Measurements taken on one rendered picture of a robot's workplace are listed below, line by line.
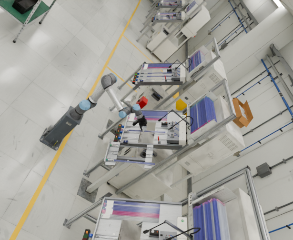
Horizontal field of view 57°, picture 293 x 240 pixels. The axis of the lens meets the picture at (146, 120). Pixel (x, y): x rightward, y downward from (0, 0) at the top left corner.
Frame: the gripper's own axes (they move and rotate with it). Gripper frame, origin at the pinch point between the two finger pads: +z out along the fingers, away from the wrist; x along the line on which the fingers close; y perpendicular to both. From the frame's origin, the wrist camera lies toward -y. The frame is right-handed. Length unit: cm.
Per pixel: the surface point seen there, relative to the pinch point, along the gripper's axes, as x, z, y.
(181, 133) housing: 3.6, 14.8, 41.5
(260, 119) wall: 147, 125, 153
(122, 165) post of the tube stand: -36.1, 14.8, -23.4
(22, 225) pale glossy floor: -107, 8, -110
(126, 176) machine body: -10, 60, -39
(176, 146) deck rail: -10.2, 21.7, 34.7
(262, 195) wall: 7, 142, 124
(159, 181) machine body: -10, 75, 1
